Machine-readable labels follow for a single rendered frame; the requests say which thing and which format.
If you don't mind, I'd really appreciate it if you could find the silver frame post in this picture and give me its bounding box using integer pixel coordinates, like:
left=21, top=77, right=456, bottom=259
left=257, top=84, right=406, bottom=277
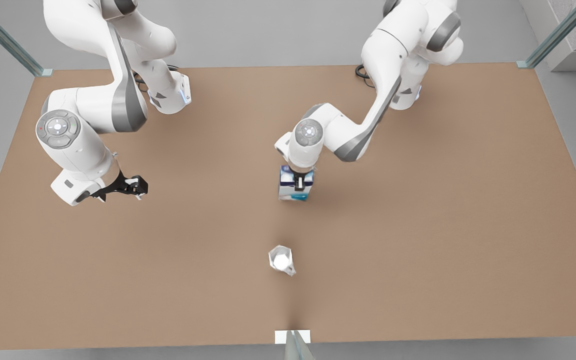
left=0, top=0, right=54, bottom=77
left=516, top=0, right=576, bottom=70
left=274, top=329, right=316, bottom=360

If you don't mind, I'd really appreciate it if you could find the black cable loop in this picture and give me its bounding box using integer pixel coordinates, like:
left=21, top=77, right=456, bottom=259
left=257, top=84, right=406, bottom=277
left=354, top=63, right=377, bottom=89

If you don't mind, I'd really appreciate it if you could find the blue and white carton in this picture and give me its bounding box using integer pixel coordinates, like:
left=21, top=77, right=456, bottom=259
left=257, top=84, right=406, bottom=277
left=278, top=164, right=316, bottom=203

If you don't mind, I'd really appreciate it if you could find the clear glass cup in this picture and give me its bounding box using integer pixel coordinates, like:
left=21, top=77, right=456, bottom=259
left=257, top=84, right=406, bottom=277
left=268, top=244, right=298, bottom=277

